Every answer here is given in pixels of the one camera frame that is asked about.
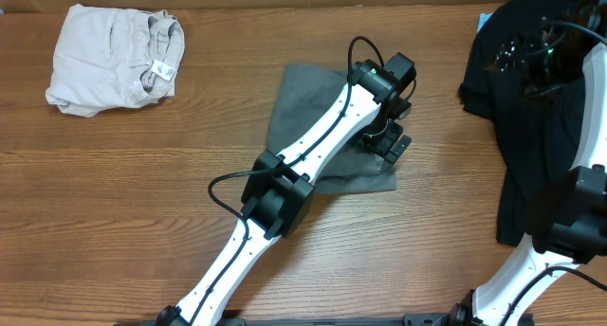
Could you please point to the folded beige shorts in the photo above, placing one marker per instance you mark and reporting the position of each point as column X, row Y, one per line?
column 114, row 58

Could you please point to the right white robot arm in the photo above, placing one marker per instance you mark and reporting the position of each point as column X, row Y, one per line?
column 565, row 224

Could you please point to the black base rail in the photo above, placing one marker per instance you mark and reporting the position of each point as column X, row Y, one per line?
column 407, row 320

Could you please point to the black t-shirt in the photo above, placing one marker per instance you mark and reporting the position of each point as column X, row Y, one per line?
column 538, row 139

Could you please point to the grey shorts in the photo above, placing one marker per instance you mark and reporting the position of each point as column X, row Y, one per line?
column 305, row 94

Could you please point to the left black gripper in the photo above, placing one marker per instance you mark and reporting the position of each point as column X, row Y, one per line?
column 384, row 145

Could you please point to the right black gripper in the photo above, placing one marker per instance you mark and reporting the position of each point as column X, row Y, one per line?
column 514, row 54

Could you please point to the light blue garment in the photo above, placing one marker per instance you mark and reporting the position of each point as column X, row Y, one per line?
column 483, row 18

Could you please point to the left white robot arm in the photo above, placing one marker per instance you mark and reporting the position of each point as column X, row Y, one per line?
column 280, row 186

